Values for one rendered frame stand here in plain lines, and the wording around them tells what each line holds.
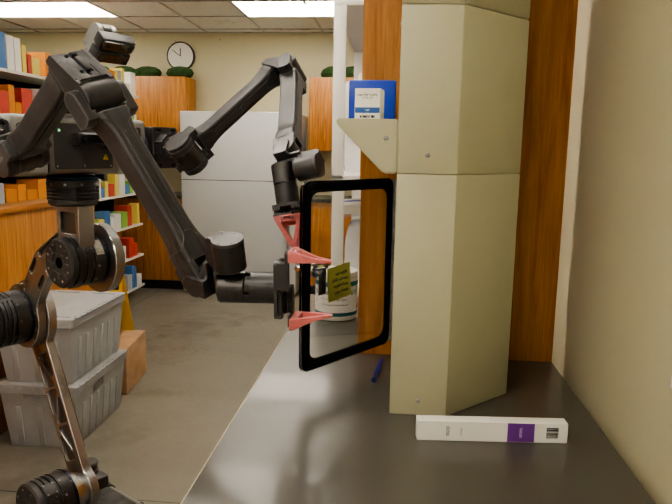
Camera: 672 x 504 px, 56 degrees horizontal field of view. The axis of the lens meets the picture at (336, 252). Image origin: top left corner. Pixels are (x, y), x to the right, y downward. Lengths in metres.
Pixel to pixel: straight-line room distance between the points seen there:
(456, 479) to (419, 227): 0.45
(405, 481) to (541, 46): 1.03
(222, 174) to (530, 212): 4.94
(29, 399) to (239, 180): 3.47
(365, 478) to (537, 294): 0.76
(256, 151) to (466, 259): 5.08
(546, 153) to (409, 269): 0.54
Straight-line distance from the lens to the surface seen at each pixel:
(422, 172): 1.19
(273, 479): 1.06
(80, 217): 1.85
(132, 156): 1.21
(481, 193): 1.26
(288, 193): 1.51
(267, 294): 1.12
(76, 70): 1.27
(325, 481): 1.05
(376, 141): 1.19
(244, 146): 6.24
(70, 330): 3.22
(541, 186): 1.60
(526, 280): 1.62
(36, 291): 2.28
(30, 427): 3.50
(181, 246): 1.18
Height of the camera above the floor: 1.45
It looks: 9 degrees down
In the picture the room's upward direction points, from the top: 1 degrees clockwise
